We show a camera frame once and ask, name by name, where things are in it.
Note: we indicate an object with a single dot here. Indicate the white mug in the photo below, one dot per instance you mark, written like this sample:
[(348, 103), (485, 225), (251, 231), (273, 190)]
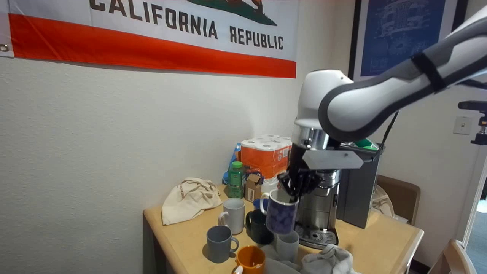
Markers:
[(235, 216)]

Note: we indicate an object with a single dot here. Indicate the light wooden chair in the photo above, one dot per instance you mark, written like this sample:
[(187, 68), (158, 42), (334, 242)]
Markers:
[(454, 258)]

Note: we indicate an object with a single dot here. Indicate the cream cloth bag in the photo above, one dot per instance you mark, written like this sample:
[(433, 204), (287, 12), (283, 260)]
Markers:
[(191, 199)]

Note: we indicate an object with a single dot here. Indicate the blue patterned mug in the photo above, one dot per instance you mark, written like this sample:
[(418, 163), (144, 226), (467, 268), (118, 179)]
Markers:
[(281, 216)]

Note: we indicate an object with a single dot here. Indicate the small cardboard box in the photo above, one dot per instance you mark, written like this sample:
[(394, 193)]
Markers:
[(252, 188)]

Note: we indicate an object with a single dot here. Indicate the framed blue poster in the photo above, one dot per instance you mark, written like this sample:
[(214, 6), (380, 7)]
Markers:
[(397, 30)]

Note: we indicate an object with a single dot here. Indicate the California Republic flag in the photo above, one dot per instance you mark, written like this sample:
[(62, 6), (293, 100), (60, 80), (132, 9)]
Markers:
[(153, 50)]

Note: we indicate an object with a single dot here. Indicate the paper towel roll pack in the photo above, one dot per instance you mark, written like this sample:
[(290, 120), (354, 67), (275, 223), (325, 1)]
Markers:
[(264, 156)]

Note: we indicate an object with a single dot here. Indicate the brown chair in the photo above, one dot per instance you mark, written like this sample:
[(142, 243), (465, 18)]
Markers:
[(404, 194)]

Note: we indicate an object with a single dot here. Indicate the green plastic item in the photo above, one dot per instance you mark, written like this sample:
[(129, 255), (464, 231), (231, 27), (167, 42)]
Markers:
[(366, 144)]

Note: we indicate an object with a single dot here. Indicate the grey white cloth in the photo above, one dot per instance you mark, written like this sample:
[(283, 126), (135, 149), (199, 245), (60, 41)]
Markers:
[(328, 260)]

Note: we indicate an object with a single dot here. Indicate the white light switch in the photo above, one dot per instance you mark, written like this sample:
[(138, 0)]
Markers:
[(462, 124)]

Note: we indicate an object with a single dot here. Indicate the dark green mug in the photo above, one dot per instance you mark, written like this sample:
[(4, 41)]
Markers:
[(257, 228)]

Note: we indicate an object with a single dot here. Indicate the green plastic bottle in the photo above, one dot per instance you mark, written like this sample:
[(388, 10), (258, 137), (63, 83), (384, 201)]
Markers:
[(237, 179)]

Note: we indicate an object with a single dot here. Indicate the dark grey mug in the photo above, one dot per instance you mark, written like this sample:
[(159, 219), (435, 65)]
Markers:
[(220, 243)]

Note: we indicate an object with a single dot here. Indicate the light grey mug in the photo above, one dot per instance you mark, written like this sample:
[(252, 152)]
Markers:
[(289, 245)]

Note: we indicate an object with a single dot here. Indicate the orange mug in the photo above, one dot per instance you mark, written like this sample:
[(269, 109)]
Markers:
[(252, 260)]

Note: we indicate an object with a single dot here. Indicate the grey plastic bin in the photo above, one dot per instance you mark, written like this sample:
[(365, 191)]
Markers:
[(360, 198)]

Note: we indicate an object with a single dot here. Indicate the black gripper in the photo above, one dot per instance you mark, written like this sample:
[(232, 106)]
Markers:
[(296, 159)]

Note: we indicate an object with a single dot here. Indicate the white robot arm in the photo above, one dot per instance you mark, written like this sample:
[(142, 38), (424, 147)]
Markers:
[(366, 100)]

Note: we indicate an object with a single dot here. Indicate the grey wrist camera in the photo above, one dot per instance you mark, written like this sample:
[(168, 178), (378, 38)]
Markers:
[(333, 158)]

